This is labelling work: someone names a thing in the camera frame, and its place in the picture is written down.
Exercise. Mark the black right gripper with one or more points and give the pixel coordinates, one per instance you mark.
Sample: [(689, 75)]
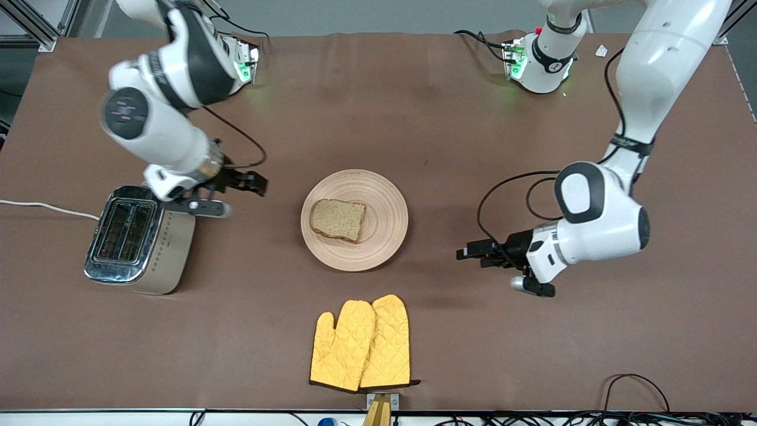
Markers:
[(228, 178)]

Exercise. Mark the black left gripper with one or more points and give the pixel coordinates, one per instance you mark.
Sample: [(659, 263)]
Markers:
[(516, 245)]

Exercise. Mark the round wooden plate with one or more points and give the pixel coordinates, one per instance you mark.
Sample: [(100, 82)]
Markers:
[(387, 225)]

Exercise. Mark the brown bread slice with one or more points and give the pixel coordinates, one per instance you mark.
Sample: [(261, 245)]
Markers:
[(337, 219)]

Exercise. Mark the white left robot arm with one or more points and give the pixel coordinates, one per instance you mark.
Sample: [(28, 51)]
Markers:
[(662, 71)]

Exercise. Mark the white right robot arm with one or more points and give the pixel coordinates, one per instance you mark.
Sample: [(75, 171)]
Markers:
[(159, 124)]

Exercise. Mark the chrome and beige toaster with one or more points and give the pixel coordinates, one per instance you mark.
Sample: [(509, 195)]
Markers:
[(168, 254)]

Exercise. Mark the yellow quilted oven mitt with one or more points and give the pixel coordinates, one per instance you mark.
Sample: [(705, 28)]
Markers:
[(390, 343), (340, 349)]

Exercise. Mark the brown table cover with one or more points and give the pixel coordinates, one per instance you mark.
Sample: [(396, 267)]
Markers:
[(378, 106)]

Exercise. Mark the yellow wooden stick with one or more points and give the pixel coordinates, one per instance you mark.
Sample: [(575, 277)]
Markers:
[(378, 414)]

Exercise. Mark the white paper scrap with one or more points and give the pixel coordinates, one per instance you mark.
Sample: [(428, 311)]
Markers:
[(601, 51)]

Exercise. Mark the small metal bracket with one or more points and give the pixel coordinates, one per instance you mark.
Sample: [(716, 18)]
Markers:
[(395, 402)]

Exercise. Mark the aluminium frame profile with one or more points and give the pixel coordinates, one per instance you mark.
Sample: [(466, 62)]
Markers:
[(32, 35)]

